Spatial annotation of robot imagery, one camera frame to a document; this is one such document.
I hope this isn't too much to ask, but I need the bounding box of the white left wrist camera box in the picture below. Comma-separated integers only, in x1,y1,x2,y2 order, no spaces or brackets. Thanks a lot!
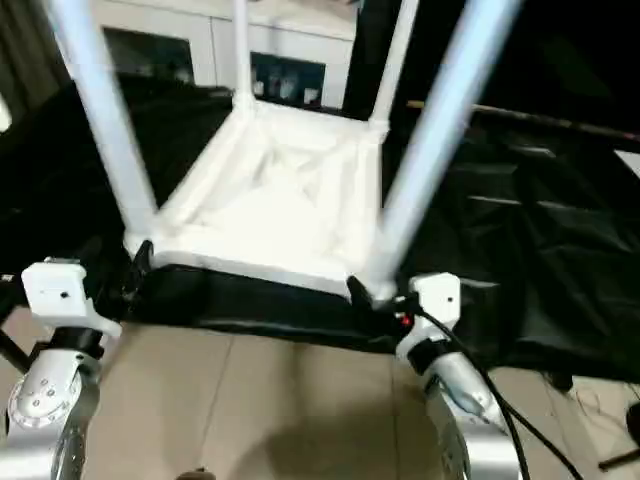
20,258,123,346

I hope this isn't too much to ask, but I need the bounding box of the grey metal frame leg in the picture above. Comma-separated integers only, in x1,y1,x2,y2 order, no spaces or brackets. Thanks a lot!
0,330,31,373

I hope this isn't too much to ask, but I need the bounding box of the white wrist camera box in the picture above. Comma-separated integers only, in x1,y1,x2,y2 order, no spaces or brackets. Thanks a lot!
408,272,463,346
20,258,123,346

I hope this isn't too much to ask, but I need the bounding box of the dark metal rod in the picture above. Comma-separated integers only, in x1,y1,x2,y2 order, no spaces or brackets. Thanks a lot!
408,100,640,139

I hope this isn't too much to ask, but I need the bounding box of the white glass-door cabinet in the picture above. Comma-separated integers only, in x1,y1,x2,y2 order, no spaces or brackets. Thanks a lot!
90,0,359,109

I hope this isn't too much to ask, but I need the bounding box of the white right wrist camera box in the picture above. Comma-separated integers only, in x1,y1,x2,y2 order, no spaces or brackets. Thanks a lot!
408,272,463,346

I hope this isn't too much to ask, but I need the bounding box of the dark grey curtain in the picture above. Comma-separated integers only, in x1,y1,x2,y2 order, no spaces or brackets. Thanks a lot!
0,0,71,121

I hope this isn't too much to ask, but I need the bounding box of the black floor stand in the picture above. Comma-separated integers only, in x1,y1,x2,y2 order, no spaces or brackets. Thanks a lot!
598,448,640,471

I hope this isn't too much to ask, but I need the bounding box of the black work mat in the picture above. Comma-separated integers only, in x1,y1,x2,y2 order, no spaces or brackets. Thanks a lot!
0,75,640,381

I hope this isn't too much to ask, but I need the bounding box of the white plastic table top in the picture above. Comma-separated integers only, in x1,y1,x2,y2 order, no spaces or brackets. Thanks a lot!
125,98,401,299

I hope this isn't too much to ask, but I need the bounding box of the black floor cable coil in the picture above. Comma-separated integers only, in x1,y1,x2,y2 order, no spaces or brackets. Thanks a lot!
575,385,640,446

